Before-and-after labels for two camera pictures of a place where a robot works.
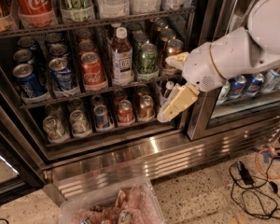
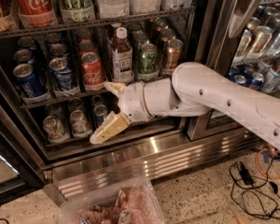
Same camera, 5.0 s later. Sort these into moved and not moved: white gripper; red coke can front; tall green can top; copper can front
Moved: white gripper
Not moved: red coke can front; copper can front; tall green can top
